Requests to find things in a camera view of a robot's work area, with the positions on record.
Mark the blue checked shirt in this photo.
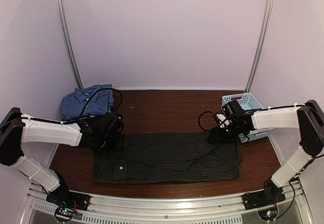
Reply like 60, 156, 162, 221
60, 84, 114, 121

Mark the light blue perforated plastic basket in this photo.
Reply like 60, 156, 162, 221
221, 93, 272, 143

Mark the aluminium corner post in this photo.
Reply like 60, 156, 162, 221
56, 0, 83, 89
245, 0, 274, 93

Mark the aluminium front rail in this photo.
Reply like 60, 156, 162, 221
24, 181, 312, 224

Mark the black pinstriped long sleeve shirt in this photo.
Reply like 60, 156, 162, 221
92, 132, 243, 184

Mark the right aluminium corner post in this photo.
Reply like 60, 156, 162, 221
245, 0, 274, 93

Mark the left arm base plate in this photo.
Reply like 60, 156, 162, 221
46, 192, 90, 222

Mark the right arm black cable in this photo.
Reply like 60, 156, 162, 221
198, 111, 218, 132

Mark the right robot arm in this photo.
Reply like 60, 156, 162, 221
209, 100, 323, 210

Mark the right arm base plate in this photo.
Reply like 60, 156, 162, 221
242, 190, 286, 222

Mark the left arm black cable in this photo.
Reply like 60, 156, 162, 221
78, 87, 123, 121

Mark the left aluminium corner post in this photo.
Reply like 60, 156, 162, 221
56, 0, 83, 89

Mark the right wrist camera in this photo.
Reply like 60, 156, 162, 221
214, 113, 229, 128

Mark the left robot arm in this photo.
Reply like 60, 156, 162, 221
1, 107, 124, 206

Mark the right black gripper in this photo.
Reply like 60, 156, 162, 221
208, 120, 246, 144

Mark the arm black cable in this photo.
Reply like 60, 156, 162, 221
198, 111, 218, 132
78, 87, 123, 121

